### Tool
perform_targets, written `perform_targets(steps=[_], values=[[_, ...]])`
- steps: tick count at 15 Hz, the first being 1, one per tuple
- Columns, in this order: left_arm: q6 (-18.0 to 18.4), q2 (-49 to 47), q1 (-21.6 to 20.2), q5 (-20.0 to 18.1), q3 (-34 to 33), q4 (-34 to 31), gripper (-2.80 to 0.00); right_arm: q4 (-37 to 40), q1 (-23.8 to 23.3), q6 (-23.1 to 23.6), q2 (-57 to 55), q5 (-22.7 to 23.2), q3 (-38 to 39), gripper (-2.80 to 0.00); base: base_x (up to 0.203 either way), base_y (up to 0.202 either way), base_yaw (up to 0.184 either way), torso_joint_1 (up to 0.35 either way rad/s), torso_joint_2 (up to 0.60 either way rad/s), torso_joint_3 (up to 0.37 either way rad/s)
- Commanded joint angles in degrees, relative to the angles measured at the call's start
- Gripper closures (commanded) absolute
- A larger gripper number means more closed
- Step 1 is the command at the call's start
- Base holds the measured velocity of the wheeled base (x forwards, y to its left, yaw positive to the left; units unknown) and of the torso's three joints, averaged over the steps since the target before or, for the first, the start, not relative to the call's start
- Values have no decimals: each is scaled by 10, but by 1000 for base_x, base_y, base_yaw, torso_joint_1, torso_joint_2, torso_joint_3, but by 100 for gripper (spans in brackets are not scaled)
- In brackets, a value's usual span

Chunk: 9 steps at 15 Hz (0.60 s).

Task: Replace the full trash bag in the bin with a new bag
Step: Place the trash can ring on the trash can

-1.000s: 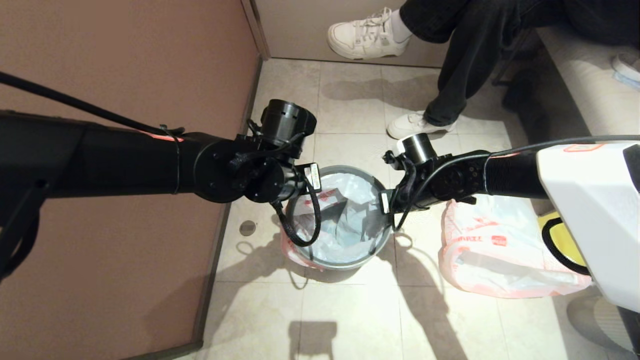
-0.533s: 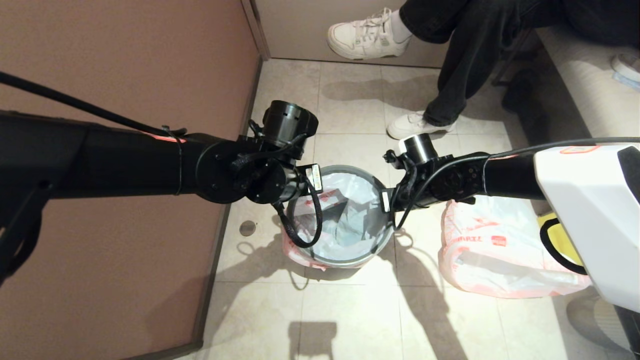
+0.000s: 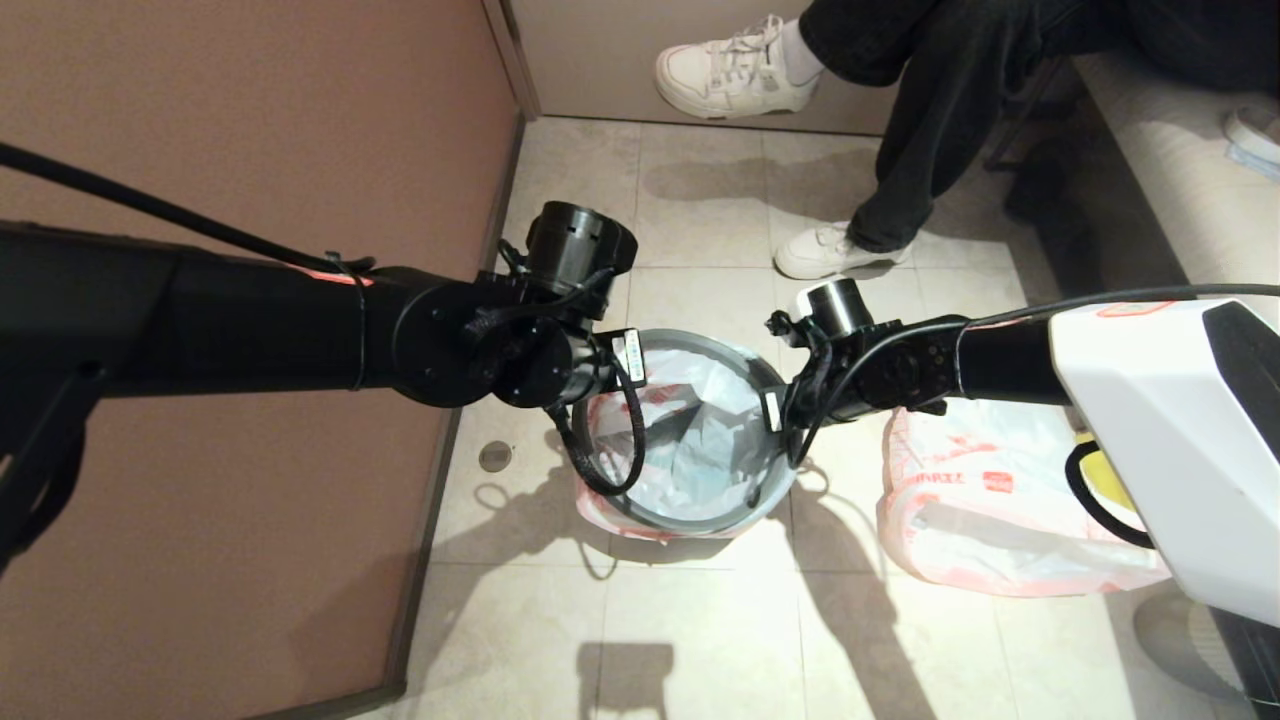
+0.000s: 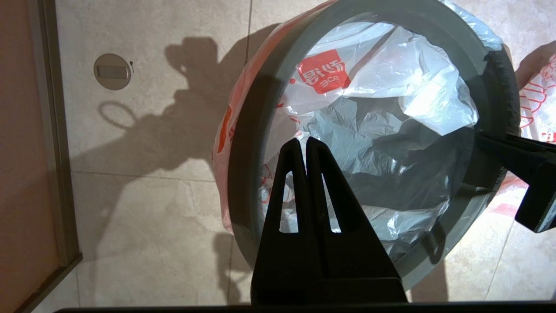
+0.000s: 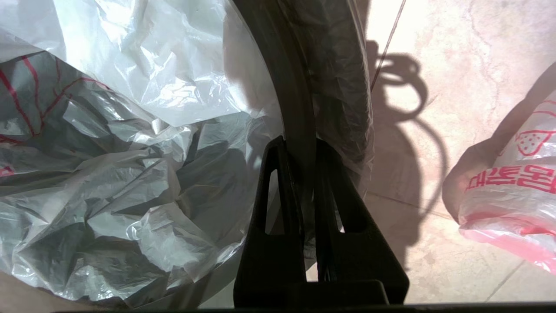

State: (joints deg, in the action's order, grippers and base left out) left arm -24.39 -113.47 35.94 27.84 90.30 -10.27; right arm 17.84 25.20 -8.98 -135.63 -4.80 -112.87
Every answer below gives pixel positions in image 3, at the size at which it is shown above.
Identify beige upholstered bench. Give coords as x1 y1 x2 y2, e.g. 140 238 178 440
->
1070 52 1280 301

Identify grey ribbed rounded object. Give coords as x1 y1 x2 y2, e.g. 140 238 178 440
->
1132 590 1241 706

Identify white red plastic bag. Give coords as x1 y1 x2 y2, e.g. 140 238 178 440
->
574 345 797 542

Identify white sneaker with grey laces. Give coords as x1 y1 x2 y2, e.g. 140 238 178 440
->
654 14 823 121

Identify yellow plastic bag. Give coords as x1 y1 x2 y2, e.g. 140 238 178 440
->
1075 432 1143 523

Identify grey-brown door frame post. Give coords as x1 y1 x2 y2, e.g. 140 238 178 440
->
480 0 543 123

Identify plain white sneaker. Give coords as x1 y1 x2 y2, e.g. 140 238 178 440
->
773 221 913 281

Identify white sock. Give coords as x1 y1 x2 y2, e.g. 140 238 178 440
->
778 16 825 89

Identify black bench leg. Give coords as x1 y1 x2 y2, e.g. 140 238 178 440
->
1003 140 1107 271

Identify used white pink-rimmed trash bag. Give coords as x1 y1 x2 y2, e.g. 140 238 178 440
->
876 405 1173 599

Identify grey bin retaining ring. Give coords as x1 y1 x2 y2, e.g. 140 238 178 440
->
571 327 802 539

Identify black trousers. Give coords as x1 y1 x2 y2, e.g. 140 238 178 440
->
797 0 1280 253

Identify white round object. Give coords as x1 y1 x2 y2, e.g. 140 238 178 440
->
1224 104 1280 167

